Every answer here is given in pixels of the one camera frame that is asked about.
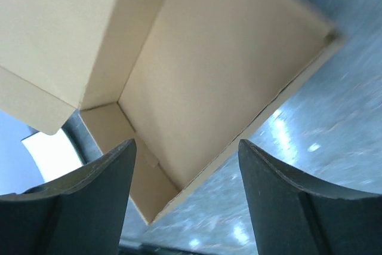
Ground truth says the white square plate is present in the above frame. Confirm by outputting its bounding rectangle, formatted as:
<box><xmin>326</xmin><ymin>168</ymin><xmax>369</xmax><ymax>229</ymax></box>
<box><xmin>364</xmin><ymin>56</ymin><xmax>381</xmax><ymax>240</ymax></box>
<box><xmin>21</xmin><ymin>129</ymin><xmax>84</xmax><ymax>183</ymax></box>

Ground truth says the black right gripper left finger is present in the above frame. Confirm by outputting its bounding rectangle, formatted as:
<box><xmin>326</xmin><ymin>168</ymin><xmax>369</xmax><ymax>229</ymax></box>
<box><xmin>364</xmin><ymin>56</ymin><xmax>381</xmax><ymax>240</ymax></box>
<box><xmin>1</xmin><ymin>139</ymin><xmax>137</xmax><ymax>254</ymax></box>

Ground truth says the brown cardboard box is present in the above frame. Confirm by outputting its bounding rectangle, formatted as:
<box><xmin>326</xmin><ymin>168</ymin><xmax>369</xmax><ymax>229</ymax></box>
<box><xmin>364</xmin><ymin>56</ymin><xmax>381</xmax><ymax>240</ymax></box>
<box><xmin>1</xmin><ymin>0</ymin><xmax>343</xmax><ymax>224</ymax></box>

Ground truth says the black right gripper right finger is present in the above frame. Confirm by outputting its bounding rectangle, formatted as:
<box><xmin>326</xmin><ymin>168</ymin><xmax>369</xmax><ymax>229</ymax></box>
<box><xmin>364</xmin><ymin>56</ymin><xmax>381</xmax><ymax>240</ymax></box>
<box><xmin>238</xmin><ymin>140</ymin><xmax>381</xmax><ymax>254</ymax></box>

